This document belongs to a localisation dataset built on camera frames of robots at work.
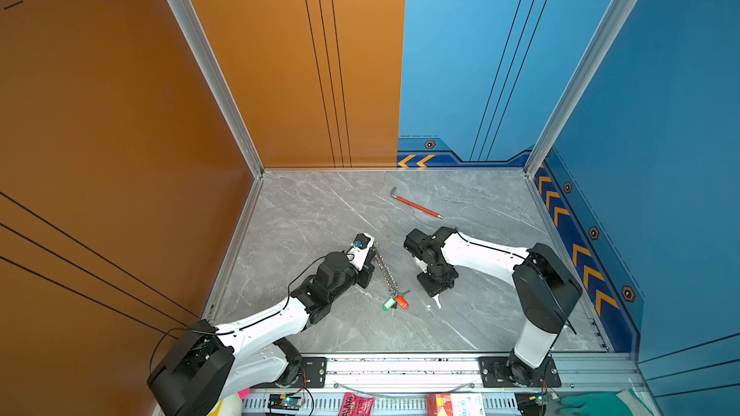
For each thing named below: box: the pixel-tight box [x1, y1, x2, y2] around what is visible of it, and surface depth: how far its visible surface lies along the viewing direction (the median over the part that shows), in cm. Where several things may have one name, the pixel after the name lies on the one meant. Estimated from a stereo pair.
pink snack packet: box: [338, 391, 376, 416], surface depth 70 cm
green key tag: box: [381, 296, 397, 312], surface depth 86 cm
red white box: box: [424, 392, 487, 416], surface depth 67 cm
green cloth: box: [555, 391, 634, 416], surface depth 69 cm
